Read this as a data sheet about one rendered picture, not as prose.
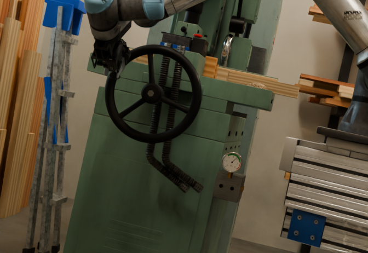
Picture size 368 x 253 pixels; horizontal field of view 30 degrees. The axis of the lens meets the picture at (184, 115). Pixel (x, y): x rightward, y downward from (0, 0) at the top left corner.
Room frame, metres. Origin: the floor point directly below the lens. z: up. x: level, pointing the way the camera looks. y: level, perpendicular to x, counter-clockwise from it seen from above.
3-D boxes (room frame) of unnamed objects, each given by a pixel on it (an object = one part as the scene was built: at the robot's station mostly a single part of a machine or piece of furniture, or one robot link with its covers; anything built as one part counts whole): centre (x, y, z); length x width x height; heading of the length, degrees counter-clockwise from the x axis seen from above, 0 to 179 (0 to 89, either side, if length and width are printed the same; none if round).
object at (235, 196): (2.16, -0.19, 0.58); 0.12 x 0.08 x 0.08; 170
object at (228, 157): (2.09, -0.18, 0.65); 0.06 x 0.04 x 0.08; 80
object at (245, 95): (2.23, 0.04, 0.87); 0.61 x 0.30 x 0.06; 80
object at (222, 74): (2.18, -0.09, 0.92); 0.03 x 0.03 x 0.03; 82
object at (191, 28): (2.36, 0.04, 1.03); 0.14 x 0.07 x 0.09; 170
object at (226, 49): (2.45, -0.10, 1.02); 0.12 x 0.03 x 0.12; 170
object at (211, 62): (2.27, 0.05, 0.94); 0.23 x 0.02 x 0.07; 80
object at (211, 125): (2.46, 0.02, 0.76); 0.57 x 0.45 x 0.09; 170
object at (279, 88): (2.33, -0.06, 0.92); 0.60 x 0.02 x 0.04; 80
